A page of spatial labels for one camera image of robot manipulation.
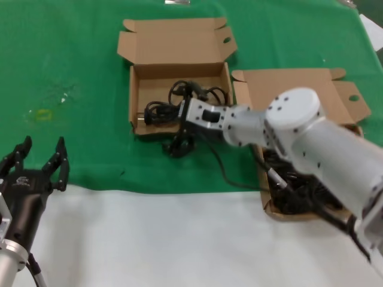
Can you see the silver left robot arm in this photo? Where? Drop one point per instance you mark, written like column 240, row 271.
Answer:
column 12, row 263

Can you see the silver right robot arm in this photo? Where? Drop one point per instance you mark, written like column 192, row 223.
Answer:
column 299, row 113

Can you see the white sheet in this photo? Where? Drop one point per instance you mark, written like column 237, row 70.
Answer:
column 374, row 33

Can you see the open brown cardboard box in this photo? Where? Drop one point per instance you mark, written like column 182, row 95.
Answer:
column 176, row 42
column 293, row 83

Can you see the green table cloth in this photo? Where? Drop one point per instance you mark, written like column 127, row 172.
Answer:
column 74, row 45

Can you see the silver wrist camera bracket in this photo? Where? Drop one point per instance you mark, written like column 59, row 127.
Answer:
column 4, row 215
column 197, row 113

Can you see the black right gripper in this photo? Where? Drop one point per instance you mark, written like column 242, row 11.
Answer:
column 183, row 110

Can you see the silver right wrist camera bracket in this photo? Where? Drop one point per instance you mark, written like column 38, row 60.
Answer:
column 197, row 113

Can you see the metal table clamp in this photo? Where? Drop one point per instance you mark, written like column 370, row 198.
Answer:
column 348, row 2
column 177, row 1

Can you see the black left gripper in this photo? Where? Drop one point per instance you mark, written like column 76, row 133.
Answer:
column 27, row 191

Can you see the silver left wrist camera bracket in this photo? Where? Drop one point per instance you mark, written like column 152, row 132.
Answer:
column 4, row 215

